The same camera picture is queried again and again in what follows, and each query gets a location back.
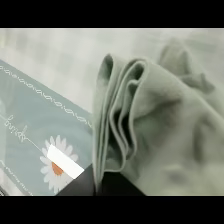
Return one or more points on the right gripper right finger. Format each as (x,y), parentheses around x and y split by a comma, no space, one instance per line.
(116,185)

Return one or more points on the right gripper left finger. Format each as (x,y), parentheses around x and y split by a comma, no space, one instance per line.
(81,185)

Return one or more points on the pale green shirt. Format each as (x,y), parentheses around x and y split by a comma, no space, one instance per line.
(160,126)

